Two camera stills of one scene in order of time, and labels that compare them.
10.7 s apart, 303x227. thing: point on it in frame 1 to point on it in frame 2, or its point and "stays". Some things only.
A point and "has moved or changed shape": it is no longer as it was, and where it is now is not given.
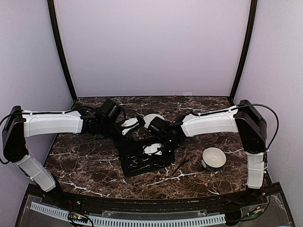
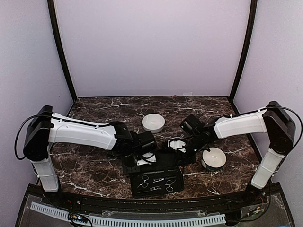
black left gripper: [126, 141] to [129, 170]
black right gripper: [156, 151] to [187, 159]
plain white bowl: [148, 118] stays
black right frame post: [245, 49] stays
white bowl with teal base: [214, 158] stays
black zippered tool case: [133, 162] has moved or changed shape
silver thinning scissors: [162, 165] to [168, 187]
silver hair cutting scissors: [134, 159] has moved or changed shape
